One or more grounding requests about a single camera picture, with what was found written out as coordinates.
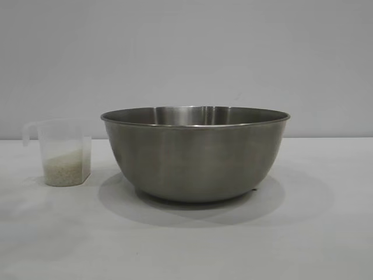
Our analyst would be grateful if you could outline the stainless steel mixing bowl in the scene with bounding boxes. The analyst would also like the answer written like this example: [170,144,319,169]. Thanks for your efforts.
[100,106,293,204]

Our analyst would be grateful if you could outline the clear plastic measuring cup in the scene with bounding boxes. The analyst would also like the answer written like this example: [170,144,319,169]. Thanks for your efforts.
[23,118,93,187]

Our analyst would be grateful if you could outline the white rice grains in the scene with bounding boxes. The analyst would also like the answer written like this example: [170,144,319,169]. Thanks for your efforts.
[44,147,85,186]

